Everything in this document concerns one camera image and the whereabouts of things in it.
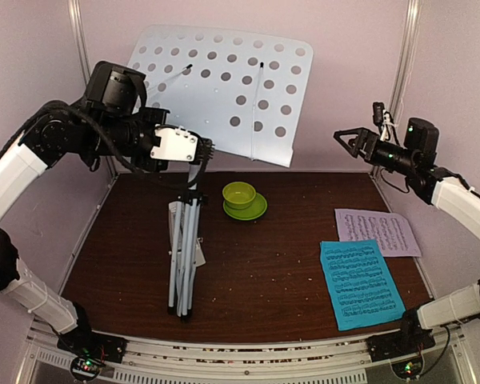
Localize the blue sheet music page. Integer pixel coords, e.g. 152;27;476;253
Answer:
320;239;406;331

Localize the green plastic plate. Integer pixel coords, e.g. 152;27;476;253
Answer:
222;193;268;221

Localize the purple sheet music page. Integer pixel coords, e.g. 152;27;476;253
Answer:
334;209;422;258

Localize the green plastic bowl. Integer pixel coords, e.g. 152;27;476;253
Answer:
222;182;257;210

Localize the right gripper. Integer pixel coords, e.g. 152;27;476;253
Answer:
334;126;418;175

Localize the grey metronome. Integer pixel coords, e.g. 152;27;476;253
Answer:
168;201;206;267

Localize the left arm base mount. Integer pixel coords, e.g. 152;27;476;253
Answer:
57;332;127;382

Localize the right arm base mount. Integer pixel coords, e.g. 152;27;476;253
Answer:
366;331;436;381

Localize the white music stand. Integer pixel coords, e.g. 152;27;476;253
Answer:
126;24;318;317

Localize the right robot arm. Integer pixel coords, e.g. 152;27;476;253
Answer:
334;118;480;354

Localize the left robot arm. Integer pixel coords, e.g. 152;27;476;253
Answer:
0;61;171;355

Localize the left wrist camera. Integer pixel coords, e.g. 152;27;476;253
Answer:
150;125;214;162

